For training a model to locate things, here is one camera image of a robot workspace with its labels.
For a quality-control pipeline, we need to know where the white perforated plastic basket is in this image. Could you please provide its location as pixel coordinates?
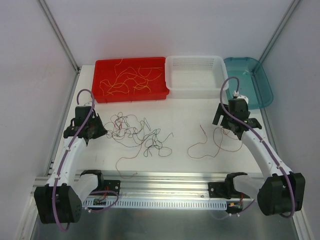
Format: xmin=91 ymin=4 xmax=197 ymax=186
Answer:
xmin=164 ymin=55 xmax=229 ymax=99

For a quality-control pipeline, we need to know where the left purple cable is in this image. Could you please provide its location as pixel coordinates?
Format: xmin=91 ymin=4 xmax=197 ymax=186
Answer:
xmin=51 ymin=88 xmax=120 ymax=233

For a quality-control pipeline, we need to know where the teal transparent plastic tray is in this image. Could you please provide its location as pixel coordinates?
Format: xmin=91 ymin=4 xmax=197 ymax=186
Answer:
xmin=224 ymin=57 xmax=274 ymax=110

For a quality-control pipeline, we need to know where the aluminium extrusion rail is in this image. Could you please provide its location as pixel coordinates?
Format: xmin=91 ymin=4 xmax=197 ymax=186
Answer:
xmin=32 ymin=171 xmax=266 ymax=201

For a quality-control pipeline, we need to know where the multicolour wire bundle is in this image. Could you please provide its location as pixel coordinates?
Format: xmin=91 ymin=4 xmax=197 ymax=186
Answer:
xmin=104 ymin=111 xmax=176 ymax=180

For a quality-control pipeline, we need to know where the left aluminium frame post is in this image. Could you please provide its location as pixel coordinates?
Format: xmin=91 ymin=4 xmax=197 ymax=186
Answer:
xmin=36 ymin=0 xmax=80 ymax=73

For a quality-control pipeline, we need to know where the white slotted cable duct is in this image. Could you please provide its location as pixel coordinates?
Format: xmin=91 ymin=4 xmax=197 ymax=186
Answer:
xmin=82 ymin=197 xmax=227 ymax=211

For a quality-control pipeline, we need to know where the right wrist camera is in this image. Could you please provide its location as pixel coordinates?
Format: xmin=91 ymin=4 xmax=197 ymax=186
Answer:
xmin=232 ymin=91 xmax=249 ymax=104

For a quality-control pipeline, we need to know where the aluminium frame post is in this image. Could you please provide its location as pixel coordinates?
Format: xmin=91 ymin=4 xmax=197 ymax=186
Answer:
xmin=258 ymin=0 xmax=303 ymax=64
xmin=36 ymin=0 xmax=80 ymax=73

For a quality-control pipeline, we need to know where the red plastic tray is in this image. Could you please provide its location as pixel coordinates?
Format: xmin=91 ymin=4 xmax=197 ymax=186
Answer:
xmin=91 ymin=56 xmax=170 ymax=103

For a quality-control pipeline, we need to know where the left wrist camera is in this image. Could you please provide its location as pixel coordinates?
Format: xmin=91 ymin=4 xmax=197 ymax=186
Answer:
xmin=83 ymin=101 xmax=95 ymax=108

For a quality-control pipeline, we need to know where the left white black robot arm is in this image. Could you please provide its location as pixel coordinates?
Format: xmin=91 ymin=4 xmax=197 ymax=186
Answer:
xmin=34 ymin=106 xmax=121 ymax=226

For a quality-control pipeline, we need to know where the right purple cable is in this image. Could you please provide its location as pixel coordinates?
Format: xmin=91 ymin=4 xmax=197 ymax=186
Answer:
xmin=219 ymin=76 xmax=296 ymax=219

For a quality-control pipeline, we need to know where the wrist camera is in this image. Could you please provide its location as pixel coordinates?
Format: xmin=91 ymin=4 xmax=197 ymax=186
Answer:
xmin=83 ymin=101 xmax=95 ymax=108
xmin=232 ymin=91 xmax=249 ymax=104

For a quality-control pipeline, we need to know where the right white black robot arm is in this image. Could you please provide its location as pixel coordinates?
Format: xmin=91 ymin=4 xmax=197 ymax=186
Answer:
xmin=212 ymin=98 xmax=306 ymax=218

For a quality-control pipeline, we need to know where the purple cable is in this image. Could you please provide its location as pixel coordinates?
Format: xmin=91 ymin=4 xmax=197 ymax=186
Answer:
xmin=219 ymin=76 xmax=296 ymax=219
xmin=51 ymin=88 xmax=120 ymax=233

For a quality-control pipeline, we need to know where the right aluminium frame post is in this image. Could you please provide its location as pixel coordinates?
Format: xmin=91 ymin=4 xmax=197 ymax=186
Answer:
xmin=258 ymin=0 xmax=303 ymax=64

